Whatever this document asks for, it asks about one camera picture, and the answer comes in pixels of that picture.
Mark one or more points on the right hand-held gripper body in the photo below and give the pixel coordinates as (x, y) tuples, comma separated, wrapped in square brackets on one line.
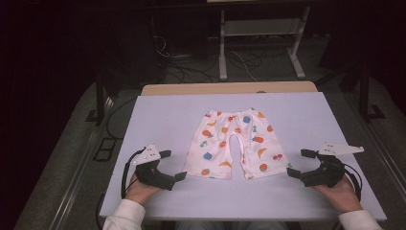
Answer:
[(328, 174)]

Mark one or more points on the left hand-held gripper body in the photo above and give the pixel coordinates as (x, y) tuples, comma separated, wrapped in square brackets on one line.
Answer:
[(150, 174)]

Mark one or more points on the white fruit print pants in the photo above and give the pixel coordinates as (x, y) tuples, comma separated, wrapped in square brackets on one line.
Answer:
[(220, 140)]

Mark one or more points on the person's left hand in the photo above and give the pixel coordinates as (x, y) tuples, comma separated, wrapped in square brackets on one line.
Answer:
[(139, 191)]

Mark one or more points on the person's right hand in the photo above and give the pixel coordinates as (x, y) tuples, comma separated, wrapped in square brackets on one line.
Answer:
[(343, 196)]

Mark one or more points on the pale lilac table board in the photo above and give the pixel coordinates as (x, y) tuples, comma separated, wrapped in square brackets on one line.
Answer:
[(166, 127)]

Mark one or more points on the black metal stand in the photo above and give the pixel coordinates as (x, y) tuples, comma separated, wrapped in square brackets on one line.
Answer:
[(99, 99), (367, 102)]

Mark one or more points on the wooden table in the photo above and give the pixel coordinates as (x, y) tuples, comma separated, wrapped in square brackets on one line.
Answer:
[(223, 87)]

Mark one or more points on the black floor socket frame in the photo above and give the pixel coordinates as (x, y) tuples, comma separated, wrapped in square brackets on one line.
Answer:
[(105, 149)]

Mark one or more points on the metal floor rail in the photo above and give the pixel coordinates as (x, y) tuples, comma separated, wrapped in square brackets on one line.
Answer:
[(384, 156), (79, 172)]

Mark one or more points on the white metal stand frame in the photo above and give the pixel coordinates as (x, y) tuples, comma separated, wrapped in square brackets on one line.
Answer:
[(261, 27)]

